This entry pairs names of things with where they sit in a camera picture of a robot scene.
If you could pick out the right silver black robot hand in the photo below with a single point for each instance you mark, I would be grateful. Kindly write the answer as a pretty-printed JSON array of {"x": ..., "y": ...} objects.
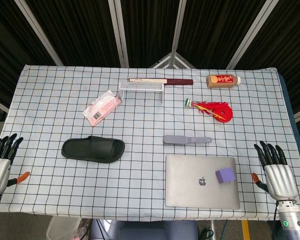
[{"x": 280, "y": 178}]

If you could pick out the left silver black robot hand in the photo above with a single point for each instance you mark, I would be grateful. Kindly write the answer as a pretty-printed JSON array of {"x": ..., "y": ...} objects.
[{"x": 0, "y": 172}]

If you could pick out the black rubber slipper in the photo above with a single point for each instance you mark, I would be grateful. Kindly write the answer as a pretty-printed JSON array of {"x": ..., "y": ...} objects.
[{"x": 85, "y": 148}]

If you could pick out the grey cleaning brush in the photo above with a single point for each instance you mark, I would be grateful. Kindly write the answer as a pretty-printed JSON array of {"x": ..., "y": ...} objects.
[{"x": 175, "y": 139}]

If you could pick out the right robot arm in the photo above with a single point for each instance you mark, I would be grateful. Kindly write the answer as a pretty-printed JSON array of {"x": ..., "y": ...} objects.
[{"x": 290, "y": 220}]

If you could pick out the purple foam block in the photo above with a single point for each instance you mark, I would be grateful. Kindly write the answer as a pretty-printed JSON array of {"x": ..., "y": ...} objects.
[{"x": 225, "y": 175}]

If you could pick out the clear plastic storage box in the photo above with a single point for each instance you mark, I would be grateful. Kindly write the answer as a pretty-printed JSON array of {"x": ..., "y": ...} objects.
[{"x": 62, "y": 228}]

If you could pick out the white blue checkered tablecloth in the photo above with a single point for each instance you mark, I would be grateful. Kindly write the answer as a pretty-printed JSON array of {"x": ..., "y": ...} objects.
[{"x": 52, "y": 105}]

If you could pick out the silver laptop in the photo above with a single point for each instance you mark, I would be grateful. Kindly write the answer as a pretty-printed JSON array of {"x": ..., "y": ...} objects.
[{"x": 187, "y": 180}]

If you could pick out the red yellow feather shuttlecock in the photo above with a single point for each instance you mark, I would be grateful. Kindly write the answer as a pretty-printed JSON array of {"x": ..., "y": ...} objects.
[{"x": 207, "y": 107}]

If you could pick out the brown bottle with red label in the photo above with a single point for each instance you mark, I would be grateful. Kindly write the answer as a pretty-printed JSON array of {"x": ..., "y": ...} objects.
[{"x": 222, "y": 80}]

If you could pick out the pink packet with barcode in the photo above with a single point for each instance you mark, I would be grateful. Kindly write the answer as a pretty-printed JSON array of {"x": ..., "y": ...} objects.
[{"x": 101, "y": 107}]

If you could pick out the grey blue robot torso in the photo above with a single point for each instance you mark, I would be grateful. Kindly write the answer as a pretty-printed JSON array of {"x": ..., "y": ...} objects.
[{"x": 155, "y": 231}]

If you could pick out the white triangular screen foot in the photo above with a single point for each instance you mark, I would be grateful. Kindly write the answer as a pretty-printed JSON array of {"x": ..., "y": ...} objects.
[{"x": 173, "y": 60}]

